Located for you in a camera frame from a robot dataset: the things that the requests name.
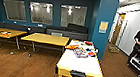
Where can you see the dark grey sofa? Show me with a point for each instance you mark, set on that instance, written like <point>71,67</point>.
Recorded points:
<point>70,31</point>

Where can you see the red game box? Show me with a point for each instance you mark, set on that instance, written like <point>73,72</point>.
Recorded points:
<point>71,47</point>

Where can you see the white paper label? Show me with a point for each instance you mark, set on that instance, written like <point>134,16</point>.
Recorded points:
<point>56,34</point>

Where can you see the colourful snack box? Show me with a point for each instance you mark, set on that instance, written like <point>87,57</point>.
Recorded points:
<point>80,52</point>

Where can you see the red flat tray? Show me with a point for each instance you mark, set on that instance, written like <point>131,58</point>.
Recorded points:
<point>88,43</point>

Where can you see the interior glass window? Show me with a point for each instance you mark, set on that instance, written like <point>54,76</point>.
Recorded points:
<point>73,16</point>
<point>14,10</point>
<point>41,12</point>

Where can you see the long yellow wooden table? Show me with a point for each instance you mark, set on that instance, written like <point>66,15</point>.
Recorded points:
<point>45,39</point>

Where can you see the yellow legged game table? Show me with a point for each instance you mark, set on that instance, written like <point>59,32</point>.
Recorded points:
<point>80,64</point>

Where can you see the cardboard box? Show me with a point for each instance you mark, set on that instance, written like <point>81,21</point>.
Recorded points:
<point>113,49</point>

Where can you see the brown wooden door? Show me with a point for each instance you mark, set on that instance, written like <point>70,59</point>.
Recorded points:
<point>118,30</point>

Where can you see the low dark sofa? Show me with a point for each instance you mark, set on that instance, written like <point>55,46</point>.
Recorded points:
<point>13,26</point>

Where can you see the small dark orange object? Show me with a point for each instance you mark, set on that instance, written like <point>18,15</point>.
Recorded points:
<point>5,33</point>

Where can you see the yellow wall sign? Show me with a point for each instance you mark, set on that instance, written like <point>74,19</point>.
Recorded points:
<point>103,27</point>

